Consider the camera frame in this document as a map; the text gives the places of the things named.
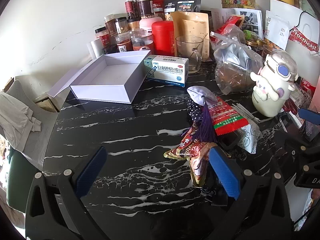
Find grey binder clip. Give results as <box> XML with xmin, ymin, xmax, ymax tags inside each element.
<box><xmin>220</xmin><ymin>130</ymin><xmax>242</xmax><ymax>150</ymax></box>

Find dark dotted hair scrunchie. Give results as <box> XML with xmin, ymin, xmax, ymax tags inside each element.
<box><xmin>187</xmin><ymin>99</ymin><xmax>204</xmax><ymax>128</ymax></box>

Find red plastic canister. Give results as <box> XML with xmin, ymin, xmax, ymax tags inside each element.
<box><xmin>151</xmin><ymin>20</ymin><xmax>175</xmax><ymax>57</ymax></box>

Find person's right hand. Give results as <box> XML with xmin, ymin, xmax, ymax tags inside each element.
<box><xmin>309</xmin><ymin>189</ymin><xmax>320</xmax><ymax>207</ymax></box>

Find red-label seasoning jar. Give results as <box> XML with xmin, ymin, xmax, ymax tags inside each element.
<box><xmin>94</xmin><ymin>27</ymin><xmax>110</xmax><ymax>47</ymax></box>

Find tall jar of beans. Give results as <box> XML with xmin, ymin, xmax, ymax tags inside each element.
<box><xmin>137</xmin><ymin>0</ymin><xmax>153</xmax><ymax>19</ymax></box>

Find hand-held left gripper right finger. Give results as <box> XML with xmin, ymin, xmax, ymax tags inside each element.
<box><xmin>209</xmin><ymin>146</ymin><xmax>295</xmax><ymax>240</ymax></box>

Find black-lidded jar of pale slices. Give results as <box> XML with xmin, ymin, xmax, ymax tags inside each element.
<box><xmin>115</xmin><ymin>17</ymin><xmax>128</xmax><ymax>34</ymax></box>

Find clear plastic bag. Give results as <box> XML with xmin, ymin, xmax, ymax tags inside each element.
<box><xmin>210</xmin><ymin>26</ymin><xmax>264</xmax><ymax>95</ymax></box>

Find clear glass mug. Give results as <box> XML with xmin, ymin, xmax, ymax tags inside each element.
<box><xmin>175</xmin><ymin>35</ymin><xmax>203</xmax><ymax>74</ymax></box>

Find tall jar of dark dried fruit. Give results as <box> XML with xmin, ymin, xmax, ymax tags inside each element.
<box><xmin>124</xmin><ymin>0</ymin><xmax>138</xmax><ymax>20</ymax></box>

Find red foil bag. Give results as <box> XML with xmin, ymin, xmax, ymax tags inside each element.
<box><xmin>212</xmin><ymin>15</ymin><xmax>244</xmax><ymax>35</ymax></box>

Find pale lavender box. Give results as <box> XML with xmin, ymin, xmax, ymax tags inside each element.
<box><xmin>47</xmin><ymin>50</ymin><xmax>152</xmax><ymax>104</ymax></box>

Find metal spoon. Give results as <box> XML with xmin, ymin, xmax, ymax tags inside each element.
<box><xmin>189</xmin><ymin>33</ymin><xmax>208</xmax><ymax>68</ymax></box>

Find black stand-up pouch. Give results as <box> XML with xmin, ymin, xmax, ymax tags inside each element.
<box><xmin>164</xmin><ymin>0</ymin><xmax>202</xmax><ymax>13</ymax></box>

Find red box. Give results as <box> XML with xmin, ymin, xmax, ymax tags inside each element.
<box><xmin>299</xmin><ymin>79</ymin><xmax>317</xmax><ymax>100</ymax></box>

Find printed photo sheet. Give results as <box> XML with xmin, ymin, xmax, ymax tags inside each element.
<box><xmin>232</xmin><ymin>8</ymin><xmax>264</xmax><ymax>40</ymax></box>

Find large white paper bag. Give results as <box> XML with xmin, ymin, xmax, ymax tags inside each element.
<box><xmin>269</xmin><ymin>0</ymin><xmax>320</xmax><ymax>53</ymax></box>

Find red snack packet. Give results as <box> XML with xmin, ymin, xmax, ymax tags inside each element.
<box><xmin>209</xmin><ymin>96</ymin><xmax>250</xmax><ymax>136</ymax></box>

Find red printed banner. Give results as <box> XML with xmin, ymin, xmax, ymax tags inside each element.
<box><xmin>287</xmin><ymin>26</ymin><xmax>320</xmax><ymax>53</ymax></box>

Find bundle of white sticks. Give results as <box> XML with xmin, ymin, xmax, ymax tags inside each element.
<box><xmin>231</xmin><ymin>102</ymin><xmax>260</xmax><ymax>123</ymax></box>

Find brown gold candy packet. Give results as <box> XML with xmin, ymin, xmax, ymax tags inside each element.
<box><xmin>164</xmin><ymin>127</ymin><xmax>213</xmax><ymax>188</ymax></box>

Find white cartoon water bottle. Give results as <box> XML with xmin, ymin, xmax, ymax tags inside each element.
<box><xmin>250</xmin><ymin>49</ymin><xmax>299</xmax><ymax>117</ymax></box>

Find white text paper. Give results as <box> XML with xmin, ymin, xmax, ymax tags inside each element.
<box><xmin>210</xmin><ymin>8</ymin><xmax>235</xmax><ymax>32</ymax></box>

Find gold-lidded jar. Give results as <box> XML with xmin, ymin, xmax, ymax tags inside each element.
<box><xmin>246</xmin><ymin>39</ymin><xmax>265</xmax><ymax>49</ymax></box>

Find orange jar with white label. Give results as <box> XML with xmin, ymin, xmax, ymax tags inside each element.
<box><xmin>115</xmin><ymin>33</ymin><xmax>133</xmax><ymax>53</ymax></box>

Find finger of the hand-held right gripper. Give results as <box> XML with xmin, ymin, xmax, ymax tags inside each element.
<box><xmin>285</xmin><ymin>137</ymin><xmax>320</xmax><ymax>161</ymax></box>
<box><xmin>297</xmin><ymin>108</ymin><xmax>320</xmax><ymax>126</ymax></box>

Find green cap bottle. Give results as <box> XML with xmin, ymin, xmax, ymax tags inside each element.
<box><xmin>242</xmin><ymin>29</ymin><xmax>258</xmax><ymax>40</ymax></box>

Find grey chair with clothes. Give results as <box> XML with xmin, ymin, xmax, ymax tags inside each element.
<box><xmin>5</xmin><ymin>79</ymin><xmax>60</xmax><ymax>120</ymax></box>

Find pink lidded jar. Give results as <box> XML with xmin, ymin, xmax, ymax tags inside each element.
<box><xmin>139</xmin><ymin>17</ymin><xmax>163</xmax><ymax>34</ymax></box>

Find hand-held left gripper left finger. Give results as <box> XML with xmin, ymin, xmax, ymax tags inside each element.
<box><xmin>25</xmin><ymin>146</ymin><xmax>108</xmax><ymax>240</ymax></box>

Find clear jar of brown powder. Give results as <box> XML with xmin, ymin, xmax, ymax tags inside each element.
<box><xmin>104</xmin><ymin>14</ymin><xmax>118</xmax><ymax>35</ymax></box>

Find wide clear jar orange label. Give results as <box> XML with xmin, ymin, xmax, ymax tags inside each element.
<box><xmin>130</xmin><ymin>31</ymin><xmax>154</xmax><ymax>52</ymax></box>

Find red stand-up pouch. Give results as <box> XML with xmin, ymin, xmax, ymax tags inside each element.
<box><xmin>152</xmin><ymin>0</ymin><xmax>173</xmax><ymax>22</ymax></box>

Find small white paper bag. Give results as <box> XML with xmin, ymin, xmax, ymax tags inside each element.
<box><xmin>264</xmin><ymin>10</ymin><xmax>290</xmax><ymax>50</ymax></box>

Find black device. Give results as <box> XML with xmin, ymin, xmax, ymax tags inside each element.
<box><xmin>278</xmin><ymin>112</ymin><xmax>303</xmax><ymax>133</ymax></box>

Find black-lidded jar of yellow powder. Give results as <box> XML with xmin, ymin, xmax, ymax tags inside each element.
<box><xmin>127</xmin><ymin>18</ymin><xmax>140</xmax><ymax>30</ymax></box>

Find red scissors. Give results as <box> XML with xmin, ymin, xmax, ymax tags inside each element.
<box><xmin>282</xmin><ymin>97</ymin><xmax>300</xmax><ymax>114</ymax></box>

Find cardboard box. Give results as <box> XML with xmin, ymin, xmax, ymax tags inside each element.
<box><xmin>34</xmin><ymin>94</ymin><xmax>60</xmax><ymax>113</ymax></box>

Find grey clothes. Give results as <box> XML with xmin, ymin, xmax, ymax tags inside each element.
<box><xmin>0</xmin><ymin>90</ymin><xmax>43</xmax><ymax>153</ymax></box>

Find white blue medicine box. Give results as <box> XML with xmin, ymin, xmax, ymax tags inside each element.
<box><xmin>144</xmin><ymin>55</ymin><xmax>189</xmax><ymax>88</ymax></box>

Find white printed packet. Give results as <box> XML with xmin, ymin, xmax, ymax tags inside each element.
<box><xmin>236</xmin><ymin>125</ymin><xmax>260</xmax><ymax>154</ymax></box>

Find lavender sachet with purple tassel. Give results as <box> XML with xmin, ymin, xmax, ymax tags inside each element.
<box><xmin>187</xmin><ymin>86</ymin><xmax>218</xmax><ymax>143</ymax></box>

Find brown kraft paper pouch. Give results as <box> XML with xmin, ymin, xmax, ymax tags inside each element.
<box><xmin>170</xmin><ymin>11</ymin><xmax>209</xmax><ymax>45</ymax></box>
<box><xmin>182</xmin><ymin>19</ymin><xmax>210</xmax><ymax>62</ymax></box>

